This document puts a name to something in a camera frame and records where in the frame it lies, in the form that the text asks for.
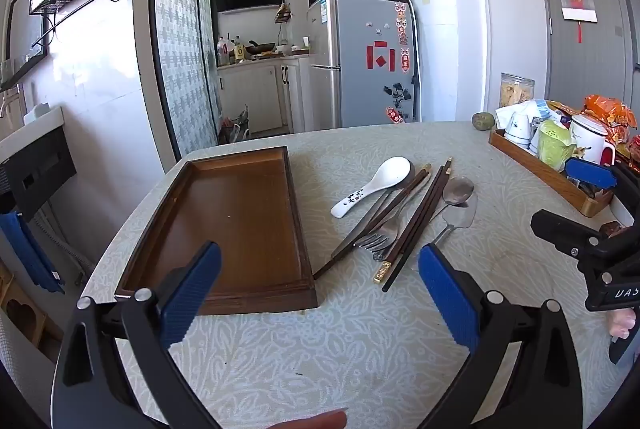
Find white plastic bag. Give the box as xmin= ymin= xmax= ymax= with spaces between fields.
xmin=495 ymin=99 xmax=561 ymax=130

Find light wooden tray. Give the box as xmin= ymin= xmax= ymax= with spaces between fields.
xmin=488 ymin=129 xmax=616 ymax=217

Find metal fork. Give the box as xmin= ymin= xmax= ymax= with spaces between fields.
xmin=356 ymin=196 xmax=418 ymax=255

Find clear plastic snack jar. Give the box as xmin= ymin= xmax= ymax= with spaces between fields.
xmin=500 ymin=72 xmax=536 ymax=110

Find patterned sliding door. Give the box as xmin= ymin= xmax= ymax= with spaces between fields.
xmin=148 ymin=0 xmax=223 ymax=162

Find metal cake server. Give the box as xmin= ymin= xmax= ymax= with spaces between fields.
xmin=411 ymin=196 xmax=479 ymax=271

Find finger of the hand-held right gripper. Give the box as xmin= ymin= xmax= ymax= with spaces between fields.
xmin=565 ymin=157 xmax=640 ymax=212
xmin=531 ymin=209 xmax=603 ymax=261

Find black framed mirror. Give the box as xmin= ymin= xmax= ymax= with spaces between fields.
xmin=0 ymin=0 xmax=56 ymax=92

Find silver refrigerator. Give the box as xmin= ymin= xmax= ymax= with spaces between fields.
xmin=307 ymin=0 xmax=422 ymax=130

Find white kitchen cabinet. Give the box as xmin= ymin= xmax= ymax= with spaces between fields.
xmin=217 ymin=56 xmax=311 ymax=134

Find white lidded mug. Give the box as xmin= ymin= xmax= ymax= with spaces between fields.
xmin=569 ymin=114 xmax=617 ymax=166

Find orange snack bag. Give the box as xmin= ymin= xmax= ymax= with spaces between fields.
xmin=582 ymin=94 xmax=638 ymax=144

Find wooden rack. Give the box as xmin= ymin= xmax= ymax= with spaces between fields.
xmin=0 ymin=254 xmax=63 ymax=360

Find person's right hand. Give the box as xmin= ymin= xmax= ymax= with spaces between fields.
xmin=606 ymin=309 xmax=632 ymax=340

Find green cabbage shaped cup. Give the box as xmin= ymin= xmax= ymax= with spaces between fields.
xmin=537 ymin=119 xmax=576 ymax=172

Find dark wooden tray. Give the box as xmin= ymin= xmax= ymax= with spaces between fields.
xmin=114 ymin=146 xmax=319 ymax=316

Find metal spoon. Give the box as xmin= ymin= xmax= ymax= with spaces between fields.
xmin=395 ymin=176 xmax=475 ymax=250

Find person's left hand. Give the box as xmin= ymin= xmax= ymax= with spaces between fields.
xmin=265 ymin=408 xmax=349 ymax=429

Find hanging wall calendar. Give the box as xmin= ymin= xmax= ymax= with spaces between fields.
xmin=556 ymin=0 xmax=599 ymax=44

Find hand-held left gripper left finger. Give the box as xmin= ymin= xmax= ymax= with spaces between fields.
xmin=50 ymin=240 xmax=223 ymax=429

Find plastic bags on floor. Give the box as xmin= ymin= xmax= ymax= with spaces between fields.
xmin=219 ymin=104 xmax=251 ymax=144

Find white wash basin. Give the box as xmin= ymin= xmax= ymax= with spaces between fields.
xmin=0 ymin=106 xmax=66 ymax=160

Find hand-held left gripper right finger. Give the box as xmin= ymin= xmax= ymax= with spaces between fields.
xmin=417 ymin=243 xmax=586 ymax=429

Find black vanity cabinet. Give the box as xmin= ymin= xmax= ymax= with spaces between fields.
xmin=0 ymin=126 xmax=78 ymax=222

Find blue towel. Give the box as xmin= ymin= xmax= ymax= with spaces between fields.
xmin=0 ymin=211 xmax=66 ymax=295

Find white ceramic spoon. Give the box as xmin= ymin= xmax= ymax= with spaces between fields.
xmin=330 ymin=156 xmax=413 ymax=220

